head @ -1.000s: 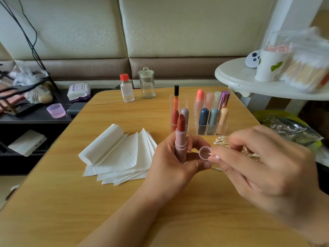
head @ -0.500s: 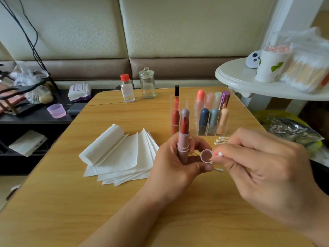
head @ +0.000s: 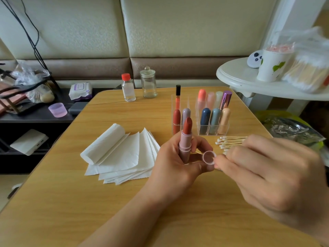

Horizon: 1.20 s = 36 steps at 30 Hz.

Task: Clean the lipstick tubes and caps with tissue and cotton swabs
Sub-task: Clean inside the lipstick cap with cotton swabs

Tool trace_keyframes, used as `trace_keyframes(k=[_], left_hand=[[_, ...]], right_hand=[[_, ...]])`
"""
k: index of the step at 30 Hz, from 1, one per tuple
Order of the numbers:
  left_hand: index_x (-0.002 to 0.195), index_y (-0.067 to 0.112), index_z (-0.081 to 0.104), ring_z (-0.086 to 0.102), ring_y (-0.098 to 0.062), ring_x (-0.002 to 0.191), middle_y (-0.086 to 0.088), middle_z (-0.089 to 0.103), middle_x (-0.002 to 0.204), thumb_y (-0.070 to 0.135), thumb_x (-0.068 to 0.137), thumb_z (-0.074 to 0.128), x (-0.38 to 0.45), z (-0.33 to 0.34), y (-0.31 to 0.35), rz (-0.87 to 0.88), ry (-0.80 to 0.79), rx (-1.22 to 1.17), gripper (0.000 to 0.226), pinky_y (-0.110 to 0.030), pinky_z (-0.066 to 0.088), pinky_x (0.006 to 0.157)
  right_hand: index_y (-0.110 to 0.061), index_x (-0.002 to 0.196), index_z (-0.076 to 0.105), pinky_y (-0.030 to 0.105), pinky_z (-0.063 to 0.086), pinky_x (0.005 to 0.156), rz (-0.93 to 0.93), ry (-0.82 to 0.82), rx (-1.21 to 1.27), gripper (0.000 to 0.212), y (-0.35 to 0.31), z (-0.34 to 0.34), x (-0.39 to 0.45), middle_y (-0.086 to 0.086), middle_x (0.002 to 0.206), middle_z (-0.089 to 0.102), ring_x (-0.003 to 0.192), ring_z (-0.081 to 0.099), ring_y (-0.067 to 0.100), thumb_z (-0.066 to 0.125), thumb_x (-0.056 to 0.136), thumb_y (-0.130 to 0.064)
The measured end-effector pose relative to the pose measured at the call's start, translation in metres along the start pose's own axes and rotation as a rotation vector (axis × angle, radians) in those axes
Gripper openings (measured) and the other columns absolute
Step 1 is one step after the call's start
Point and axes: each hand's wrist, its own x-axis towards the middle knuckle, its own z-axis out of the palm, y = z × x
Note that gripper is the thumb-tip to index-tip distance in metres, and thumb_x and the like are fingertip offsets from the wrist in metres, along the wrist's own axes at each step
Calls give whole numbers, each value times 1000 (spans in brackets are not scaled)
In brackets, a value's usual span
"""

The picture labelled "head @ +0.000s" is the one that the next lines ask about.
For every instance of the person's right hand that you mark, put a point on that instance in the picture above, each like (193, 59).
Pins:
(280, 182)

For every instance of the person's left hand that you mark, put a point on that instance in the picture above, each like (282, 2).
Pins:
(172, 175)

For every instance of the red lipstick dusty pink tube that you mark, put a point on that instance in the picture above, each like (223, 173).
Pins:
(185, 141)

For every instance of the dusty pink lipstick cap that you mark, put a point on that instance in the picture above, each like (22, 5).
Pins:
(208, 157)

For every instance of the stack of white tissues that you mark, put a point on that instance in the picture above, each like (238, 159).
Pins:
(121, 157)

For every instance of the clear acrylic lipstick organizer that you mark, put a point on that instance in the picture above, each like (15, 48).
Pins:
(204, 120)

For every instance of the red lipstick mauve tube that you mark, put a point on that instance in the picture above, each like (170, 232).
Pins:
(186, 113)

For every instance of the pile of cotton swabs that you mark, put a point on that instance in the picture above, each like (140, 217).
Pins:
(231, 141)

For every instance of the white tissue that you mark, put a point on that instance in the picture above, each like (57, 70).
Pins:
(103, 144)

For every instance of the person's left forearm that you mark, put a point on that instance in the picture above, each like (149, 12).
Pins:
(126, 229)

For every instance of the yellow-green bin with bag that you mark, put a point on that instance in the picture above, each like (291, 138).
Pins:
(295, 128)

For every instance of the glass jar with lid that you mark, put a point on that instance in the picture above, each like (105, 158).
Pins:
(148, 83)

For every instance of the clear bottle red cap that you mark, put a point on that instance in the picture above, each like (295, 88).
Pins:
(128, 89)

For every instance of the white round side table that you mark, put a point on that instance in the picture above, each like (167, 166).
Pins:
(239, 77)

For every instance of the white mug green leaf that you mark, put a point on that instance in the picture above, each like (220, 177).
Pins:
(272, 66)

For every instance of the wet wipes pack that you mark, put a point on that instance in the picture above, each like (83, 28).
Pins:
(80, 92)

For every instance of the white panda figure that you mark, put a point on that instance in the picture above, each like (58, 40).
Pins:
(254, 59)

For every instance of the small purple plastic cup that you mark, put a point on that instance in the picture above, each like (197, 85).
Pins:
(57, 110)

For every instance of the black low shelf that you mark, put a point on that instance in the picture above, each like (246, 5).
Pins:
(38, 120)

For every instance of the white power bank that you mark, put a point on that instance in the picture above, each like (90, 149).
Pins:
(29, 142)

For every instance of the beige padded backrest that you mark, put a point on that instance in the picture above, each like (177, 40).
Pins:
(200, 25)

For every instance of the crumpled clear plastic bag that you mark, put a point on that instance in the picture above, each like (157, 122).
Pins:
(25, 74)

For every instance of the pink tray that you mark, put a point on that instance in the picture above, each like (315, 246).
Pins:
(5, 103)

